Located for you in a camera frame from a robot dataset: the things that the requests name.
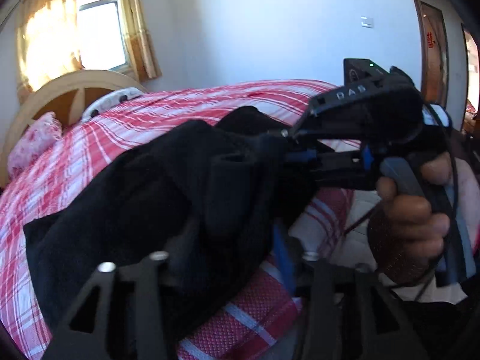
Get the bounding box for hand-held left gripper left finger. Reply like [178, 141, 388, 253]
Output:
[45, 252, 170, 360]

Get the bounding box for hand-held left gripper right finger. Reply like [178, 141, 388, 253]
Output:
[272, 225, 428, 360]

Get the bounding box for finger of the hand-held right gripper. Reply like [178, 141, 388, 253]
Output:
[285, 148, 377, 192]
[279, 127, 361, 148]

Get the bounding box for black pants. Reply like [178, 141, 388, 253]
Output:
[23, 106, 319, 342]

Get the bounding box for person's right hand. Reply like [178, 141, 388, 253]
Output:
[367, 153, 452, 286]

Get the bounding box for white cloth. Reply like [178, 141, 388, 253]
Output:
[292, 189, 379, 260]

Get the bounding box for brown wooden door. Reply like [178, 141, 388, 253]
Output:
[407, 0, 469, 136]

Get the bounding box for bed with red plaid sheet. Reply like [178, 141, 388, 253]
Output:
[0, 79, 361, 360]

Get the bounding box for pink floral pillow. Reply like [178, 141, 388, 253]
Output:
[7, 112, 62, 179]

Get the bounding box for white patterned pillow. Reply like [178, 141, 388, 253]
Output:
[80, 87, 141, 121]

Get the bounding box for yellow patterned curtain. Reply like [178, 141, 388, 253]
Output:
[117, 0, 163, 81]
[15, 0, 82, 92]

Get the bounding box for cream wooden headboard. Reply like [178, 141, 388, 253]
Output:
[0, 69, 149, 188]

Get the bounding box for window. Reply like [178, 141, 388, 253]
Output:
[77, 0, 130, 72]

